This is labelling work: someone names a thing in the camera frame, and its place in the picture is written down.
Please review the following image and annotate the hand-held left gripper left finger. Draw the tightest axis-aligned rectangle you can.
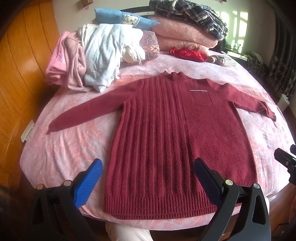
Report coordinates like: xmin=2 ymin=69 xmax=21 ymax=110
xmin=30 ymin=159 xmax=103 ymax=241

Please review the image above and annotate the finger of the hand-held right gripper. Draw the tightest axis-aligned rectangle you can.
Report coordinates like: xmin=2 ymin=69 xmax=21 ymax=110
xmin=274 ymin=148 xmax=296 ymax=173

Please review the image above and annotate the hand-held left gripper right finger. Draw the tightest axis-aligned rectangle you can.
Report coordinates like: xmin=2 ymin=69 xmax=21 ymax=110
xmin=193 ymin=158 xmax=272 ymax=241

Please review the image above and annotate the dark red knitted sweater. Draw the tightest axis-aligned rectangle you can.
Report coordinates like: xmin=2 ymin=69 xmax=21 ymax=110
xmin=47 ymin=71 xmax=277 ymax=220

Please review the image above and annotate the pink patterned blanket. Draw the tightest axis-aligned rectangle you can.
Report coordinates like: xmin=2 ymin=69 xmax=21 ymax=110
xmin=20 ymin=50 xmax=296 ymax=239

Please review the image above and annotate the person's white trouser leg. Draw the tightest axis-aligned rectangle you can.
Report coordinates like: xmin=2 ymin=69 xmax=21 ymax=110
xmin=105 ymin=221 xmax=154 ymax=241

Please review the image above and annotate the dark patterned curtain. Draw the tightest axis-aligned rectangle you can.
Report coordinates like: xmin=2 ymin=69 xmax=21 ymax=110
xmin=245 ymin=14 xmax=296 ymax=105

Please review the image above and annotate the pink garment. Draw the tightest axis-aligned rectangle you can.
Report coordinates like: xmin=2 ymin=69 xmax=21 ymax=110
xmin=45 ymin=31 xmax=93 ymax=93

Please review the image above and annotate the light blue ribbed garment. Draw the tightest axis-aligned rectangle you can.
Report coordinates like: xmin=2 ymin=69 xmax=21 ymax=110
xmin=79 ymin=24 xmax=144 ymax=93

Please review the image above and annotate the red patterned cloth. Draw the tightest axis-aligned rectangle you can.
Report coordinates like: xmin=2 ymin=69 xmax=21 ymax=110
xmin=168 ymin=47 xmax=207 ymax=63

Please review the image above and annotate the orange wooden wardrobe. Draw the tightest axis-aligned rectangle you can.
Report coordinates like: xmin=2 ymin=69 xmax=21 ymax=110
xmin=0 ymin=8 xmax=67 ymax=186

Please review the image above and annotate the cream white garment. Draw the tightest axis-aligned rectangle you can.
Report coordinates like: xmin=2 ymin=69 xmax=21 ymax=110
xmin=121 ymin=43 xmax=146 ymax=66

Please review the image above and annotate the purple ornate patterned pillow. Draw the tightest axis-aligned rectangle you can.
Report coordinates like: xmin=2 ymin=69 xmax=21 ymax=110
xmin=139 ymin=30 xmax=161 ymax=61

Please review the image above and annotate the folded pink fluffy blanket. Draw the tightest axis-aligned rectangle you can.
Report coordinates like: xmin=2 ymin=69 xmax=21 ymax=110
xmin=148 ymin=16 xmax=219 ymax=53

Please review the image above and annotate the blue pillow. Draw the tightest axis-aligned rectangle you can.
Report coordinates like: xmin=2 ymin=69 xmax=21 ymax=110
xmin=94 ymin=8 xmax=160 ymax=31

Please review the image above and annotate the dark plaid garment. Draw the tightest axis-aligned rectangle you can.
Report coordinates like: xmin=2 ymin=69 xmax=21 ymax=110
xmin=149 ymin=0 xmax=229 ymax=41

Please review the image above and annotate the white wardrobe handle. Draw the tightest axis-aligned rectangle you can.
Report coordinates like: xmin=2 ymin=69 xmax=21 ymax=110
xmin=20 ymin=119 xmax=35 ymax=142

